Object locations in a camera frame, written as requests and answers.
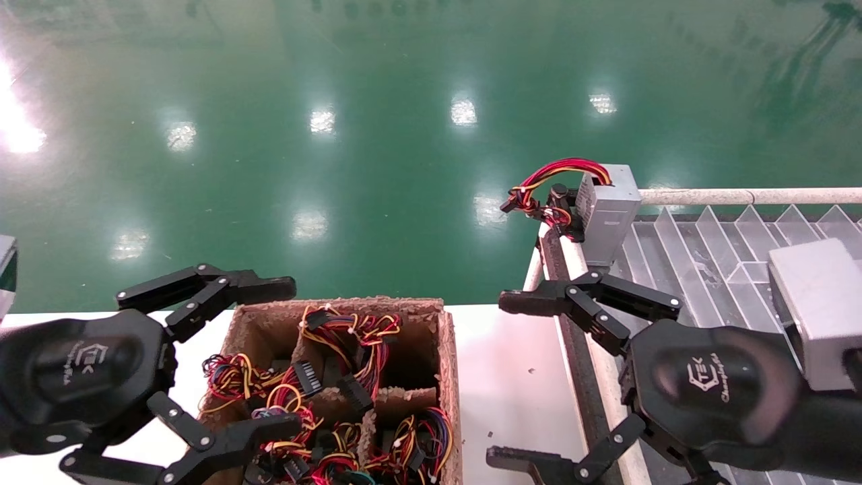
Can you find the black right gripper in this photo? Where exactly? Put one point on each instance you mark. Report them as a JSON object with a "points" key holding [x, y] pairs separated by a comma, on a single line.
{"points": [[714, 391]]}

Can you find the brown cardboard divider box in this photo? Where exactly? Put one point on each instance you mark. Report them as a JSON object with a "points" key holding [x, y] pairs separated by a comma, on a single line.
{"points": [[404, 316]]}

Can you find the short white pipe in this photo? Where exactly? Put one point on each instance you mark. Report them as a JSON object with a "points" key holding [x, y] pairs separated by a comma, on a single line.
{"points": [[535, 269]]}

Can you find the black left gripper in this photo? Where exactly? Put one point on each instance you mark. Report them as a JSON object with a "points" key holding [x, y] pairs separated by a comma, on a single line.
{"points": [[81, 367]]}

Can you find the slanted white rail pipe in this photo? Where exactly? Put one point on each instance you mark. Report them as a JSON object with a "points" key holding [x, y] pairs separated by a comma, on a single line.
{"points": [[603, 387]]}

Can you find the black conveyor edge strip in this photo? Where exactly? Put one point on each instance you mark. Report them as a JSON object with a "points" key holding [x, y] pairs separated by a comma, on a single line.
{"points": [[582, 384]]}

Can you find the long white rail pipe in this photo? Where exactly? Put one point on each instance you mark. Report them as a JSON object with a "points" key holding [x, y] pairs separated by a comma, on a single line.
{"points": [[741, 196]]}

